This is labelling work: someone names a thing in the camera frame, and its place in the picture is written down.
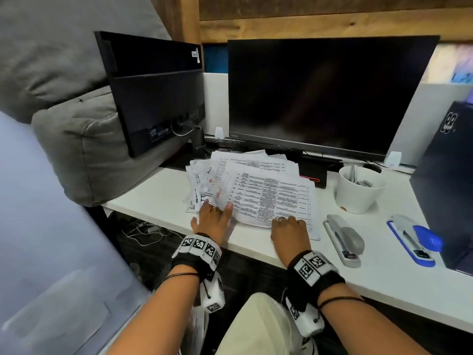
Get person's left hand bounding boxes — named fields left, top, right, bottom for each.
left=191, top=199, right=234, bottom=245

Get person's right hand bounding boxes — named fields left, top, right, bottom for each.
left=270, top=216, right=312, bottom=266

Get stack of printed paper sheets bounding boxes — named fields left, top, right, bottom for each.
left=207, top=149, right=321, bottom=241

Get person's left forearm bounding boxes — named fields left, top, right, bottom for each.
left=106, top=265, right=202, bottom=355

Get person's right forearm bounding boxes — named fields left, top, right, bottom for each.
left=318, top=284, right=432, bottom=355

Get black marker wristband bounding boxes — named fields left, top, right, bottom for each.
left=286, top=250, right=346, bottom=312
left=171, top=233, right=222, bottom=284

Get pile of small paper slips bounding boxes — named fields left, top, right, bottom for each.
left=181, top=159, right=215, bottom=214

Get black monitor base red accent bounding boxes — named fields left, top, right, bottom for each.
left=298, top=154, right=344, bottom=190

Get grey stapler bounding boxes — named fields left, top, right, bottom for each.
left=323, top=214, right=366, bottom=269

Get white round pot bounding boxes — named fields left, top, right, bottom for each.
left=334, top=165, right=387, bottom=215

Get grey clips in pot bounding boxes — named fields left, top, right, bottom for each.
left=347, top=167, right=374, bottom=188

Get white desk partition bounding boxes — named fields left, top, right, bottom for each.
left=202, top=72, right=230, bottom=138
left=388, top=83, right=473, bottom=175

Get person's beige trousers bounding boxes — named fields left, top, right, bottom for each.
left=214, top=292, right=297, bottom=355

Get blue and white stapler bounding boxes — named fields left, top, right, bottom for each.
left=386, top=214, right=444, bottom=268

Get black monitor seen from behind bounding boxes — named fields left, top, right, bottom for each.
left=94, top=31, right=206, bottom=158

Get large black monitor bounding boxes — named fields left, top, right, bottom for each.
left=227, top=35, right=441, bottom=162

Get grey box cushion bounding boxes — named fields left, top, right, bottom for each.
left=31, top=86, right=194, bottom=207

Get blue-grey panel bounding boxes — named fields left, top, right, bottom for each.
left=0, top=111, right=153, bottom=355

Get dark blue box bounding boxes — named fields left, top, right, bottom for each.
left=409, top=101, right=473, bottom=276

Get large grey cushion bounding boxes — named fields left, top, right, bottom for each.
left=0, top=0, right=173, bottom=124

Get white cables under desk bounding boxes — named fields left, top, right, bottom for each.
left=121, top=217, right=185, bottom=249

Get thin black bracelet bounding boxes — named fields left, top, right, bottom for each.
left=318, top=296, right=366, bottom=312
left=162, top=272, right=200, bottom=284

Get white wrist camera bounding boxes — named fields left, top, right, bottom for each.
left=282, top=288, right=326, bottom=338
left=200, top=271, right=226, bottom=314

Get colourful wall picture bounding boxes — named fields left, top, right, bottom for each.
left=421, top=42, right=473, bottom=85

